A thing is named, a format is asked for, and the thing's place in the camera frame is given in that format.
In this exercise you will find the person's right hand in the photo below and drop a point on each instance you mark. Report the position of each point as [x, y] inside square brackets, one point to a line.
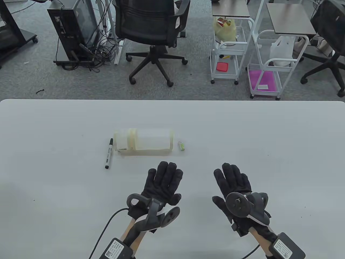
[234, 180]

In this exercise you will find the person's left hand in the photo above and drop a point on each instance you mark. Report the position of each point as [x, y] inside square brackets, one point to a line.
[161, 183]

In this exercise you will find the small green eraser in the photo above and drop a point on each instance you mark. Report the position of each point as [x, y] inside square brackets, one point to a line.
[181, 145]

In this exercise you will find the translucent white mesh pencil pouch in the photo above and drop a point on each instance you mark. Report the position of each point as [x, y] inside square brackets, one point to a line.
[151, 140]

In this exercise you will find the black and white marker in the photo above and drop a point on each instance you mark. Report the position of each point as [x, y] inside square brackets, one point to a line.
[109, 153]

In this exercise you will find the black left forearm sensor box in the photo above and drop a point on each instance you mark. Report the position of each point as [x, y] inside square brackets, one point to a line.
[114, 249]

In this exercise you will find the person's right forearm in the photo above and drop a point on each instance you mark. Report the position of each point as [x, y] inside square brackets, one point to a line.
[257, 238]

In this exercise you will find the person's left forearm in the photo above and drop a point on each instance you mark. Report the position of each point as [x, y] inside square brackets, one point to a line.
[126, 229]

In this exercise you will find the black right forearm sensor box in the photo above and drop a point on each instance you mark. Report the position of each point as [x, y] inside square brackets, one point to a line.
[285, 246]

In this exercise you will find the grey right hand controller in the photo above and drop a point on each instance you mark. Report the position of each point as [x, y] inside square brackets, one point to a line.
[238, 205]

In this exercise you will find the grey hand controller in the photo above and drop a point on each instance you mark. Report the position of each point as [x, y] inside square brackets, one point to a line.
[153, 215]
[238, 205]

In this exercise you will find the grey left hand controller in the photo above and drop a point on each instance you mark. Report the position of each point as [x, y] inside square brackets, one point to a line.
[153, 215]

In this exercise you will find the white paper slip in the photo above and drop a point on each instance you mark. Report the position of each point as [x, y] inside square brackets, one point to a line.
[263, 87]

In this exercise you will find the narrow white rolling cart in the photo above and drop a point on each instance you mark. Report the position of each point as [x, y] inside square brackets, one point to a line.
[226, 76]

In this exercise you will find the magenta sheet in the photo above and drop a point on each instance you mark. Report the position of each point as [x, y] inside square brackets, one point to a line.
[265, 78]

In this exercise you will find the red plastic lid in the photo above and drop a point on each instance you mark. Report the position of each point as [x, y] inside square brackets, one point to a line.
[222, 67]

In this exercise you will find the wide white rolling cart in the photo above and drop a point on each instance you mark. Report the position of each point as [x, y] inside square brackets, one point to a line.
[277, 66]

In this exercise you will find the yellow and black pen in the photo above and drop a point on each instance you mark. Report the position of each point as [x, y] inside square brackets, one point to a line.
[226, 57]

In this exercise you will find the white plastic bag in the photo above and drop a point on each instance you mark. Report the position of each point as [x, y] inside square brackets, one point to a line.
[281, 52]

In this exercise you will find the white power strip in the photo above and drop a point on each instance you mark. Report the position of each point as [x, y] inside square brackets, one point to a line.
[118, 52]

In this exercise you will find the yellow plastic bag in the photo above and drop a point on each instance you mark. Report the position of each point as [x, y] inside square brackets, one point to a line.
[226, 32]

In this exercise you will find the small black floor scrap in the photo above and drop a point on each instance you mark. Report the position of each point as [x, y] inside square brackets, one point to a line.
[40, 91]

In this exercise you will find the red snack packet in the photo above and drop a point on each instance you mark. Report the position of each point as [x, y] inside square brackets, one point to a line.
[222, 21]

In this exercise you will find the black mesh office chair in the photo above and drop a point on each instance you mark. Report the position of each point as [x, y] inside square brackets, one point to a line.
[145, 21]

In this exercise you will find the white desk leg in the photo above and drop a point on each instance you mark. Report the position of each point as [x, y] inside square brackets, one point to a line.
[113, 27]

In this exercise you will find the small brown side table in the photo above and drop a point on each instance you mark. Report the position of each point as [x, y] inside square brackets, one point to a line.
[229, 9]

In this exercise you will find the large brown side table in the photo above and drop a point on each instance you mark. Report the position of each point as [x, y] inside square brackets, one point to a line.
[291, 19]

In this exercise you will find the black computer tower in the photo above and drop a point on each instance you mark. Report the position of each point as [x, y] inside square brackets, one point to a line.
[67, 27]

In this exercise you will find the black wheeled stand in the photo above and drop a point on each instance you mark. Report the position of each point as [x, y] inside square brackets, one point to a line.
[10, 29]

